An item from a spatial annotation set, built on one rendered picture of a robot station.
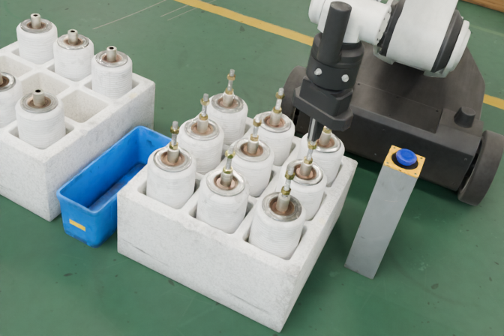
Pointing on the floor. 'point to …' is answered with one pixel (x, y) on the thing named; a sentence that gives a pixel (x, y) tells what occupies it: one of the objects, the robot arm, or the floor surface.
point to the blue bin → (105, 186)
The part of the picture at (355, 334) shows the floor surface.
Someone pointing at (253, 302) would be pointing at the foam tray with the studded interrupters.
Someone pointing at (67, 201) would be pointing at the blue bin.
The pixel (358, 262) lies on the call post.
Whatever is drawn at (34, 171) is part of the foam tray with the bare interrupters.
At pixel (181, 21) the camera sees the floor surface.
